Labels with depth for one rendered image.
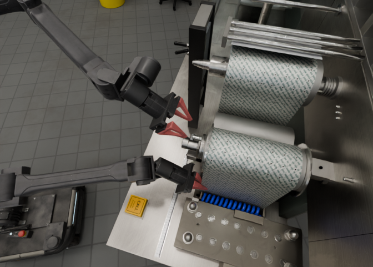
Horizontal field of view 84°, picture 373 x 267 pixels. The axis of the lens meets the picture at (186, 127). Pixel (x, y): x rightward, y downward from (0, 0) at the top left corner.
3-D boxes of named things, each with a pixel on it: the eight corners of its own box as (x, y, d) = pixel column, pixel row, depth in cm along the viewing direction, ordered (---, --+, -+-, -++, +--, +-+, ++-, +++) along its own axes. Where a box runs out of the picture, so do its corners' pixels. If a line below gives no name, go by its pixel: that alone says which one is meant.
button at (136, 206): (132, 195, 88) (131, 194, 86) (147, 200, 87) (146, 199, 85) (125, 212, 84) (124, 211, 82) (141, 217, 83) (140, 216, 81)
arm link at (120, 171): (-11, 209, 56) (-5, 168, 59) (6, 208, 61) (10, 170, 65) (150, 185, 60) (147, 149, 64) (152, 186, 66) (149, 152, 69)
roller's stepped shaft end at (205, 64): (193, 63, 71) (193, 54, 68) (211, 65, 70) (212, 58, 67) (191, 69, 69) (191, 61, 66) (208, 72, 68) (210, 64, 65)
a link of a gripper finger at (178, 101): (179, 137, 61) (154, 120, 57) (186, 117, 65) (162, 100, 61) (194, 131, 56) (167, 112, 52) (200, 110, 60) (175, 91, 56)
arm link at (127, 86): (114, 96, 52) (121, 90, 47) (127, 75, 54) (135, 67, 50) (137, 111, 55) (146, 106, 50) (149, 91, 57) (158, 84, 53)
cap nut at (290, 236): (283, 227, 70) (290, 226, 66) (295, 231, 69) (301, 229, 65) (283, 240, 68) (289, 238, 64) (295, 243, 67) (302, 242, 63)
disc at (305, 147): (287, 152, 67) (311, 135, 54) (289, 152, 67) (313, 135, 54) (284, 199, 61) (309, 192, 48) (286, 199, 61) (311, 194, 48)
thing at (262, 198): (200, 190, 78) (203, 172, 63) (263, 207, 75) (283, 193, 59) (199, 191, 78) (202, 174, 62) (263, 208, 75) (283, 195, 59)
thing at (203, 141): (198, 156, 65) (203, 132, 65) (205, 157, 65) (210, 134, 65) (196, 160, 58) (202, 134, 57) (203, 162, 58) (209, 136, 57)
